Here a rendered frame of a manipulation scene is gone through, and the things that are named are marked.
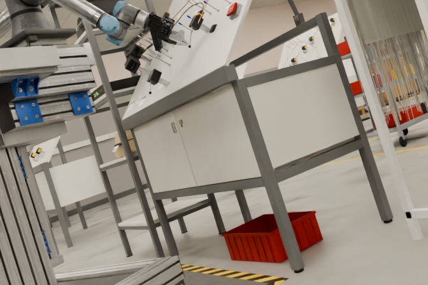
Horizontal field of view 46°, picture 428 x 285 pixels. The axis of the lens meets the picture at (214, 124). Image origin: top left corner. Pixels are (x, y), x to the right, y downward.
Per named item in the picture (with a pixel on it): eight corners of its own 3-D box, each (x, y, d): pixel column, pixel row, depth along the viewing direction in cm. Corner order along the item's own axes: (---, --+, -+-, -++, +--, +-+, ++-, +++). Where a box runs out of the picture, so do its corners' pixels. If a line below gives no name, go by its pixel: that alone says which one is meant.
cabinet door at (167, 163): (196, 186, 249) (172, 110, 250) (153, 193, 296) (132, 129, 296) (200, 185, 250) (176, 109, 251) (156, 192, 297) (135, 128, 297)
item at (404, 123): (406, 147, 443) (367, 30, 445) (358, 156, 482) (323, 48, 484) (455, 122, 505) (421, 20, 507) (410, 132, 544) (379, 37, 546)
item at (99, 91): (106, 93, 308) (103, 83, 308) (90, 105, 338) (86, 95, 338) (154, 82, 325) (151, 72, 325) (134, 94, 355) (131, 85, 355)
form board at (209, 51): (124, 121, 299) (121, 119, 299) (181, -14, 336) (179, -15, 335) (228, 66, 199) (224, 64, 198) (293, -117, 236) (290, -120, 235)
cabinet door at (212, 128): (259, 177, 202) (229, 83, 203) (195, 186, 249) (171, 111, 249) (264, 175, 203) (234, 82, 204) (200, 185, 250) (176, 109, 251)
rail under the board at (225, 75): (228, 81, 198) (223, 66, 198) (123, 131, 298) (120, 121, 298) (239, 79, 200) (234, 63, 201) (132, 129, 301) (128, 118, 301)
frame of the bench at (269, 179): (299, 273, 198) (235, 79, 200) (171, 258, 298) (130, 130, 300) (394, 220, 230) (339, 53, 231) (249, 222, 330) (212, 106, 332)
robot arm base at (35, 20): (27, 32, 177) (19, 6, 178) (5, 47, 186) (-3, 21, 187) (62, 31, 189) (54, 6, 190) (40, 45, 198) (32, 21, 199)
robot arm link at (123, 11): (113, 17, 233) (120, 0, 233) (134, 28, 234) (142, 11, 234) (109, 14, 225) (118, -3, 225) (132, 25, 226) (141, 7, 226)
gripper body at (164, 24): (172, 27, 224) (147, 15, 224) (165, 42, 229) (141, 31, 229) (176, 20, 230) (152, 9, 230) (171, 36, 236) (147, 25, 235)
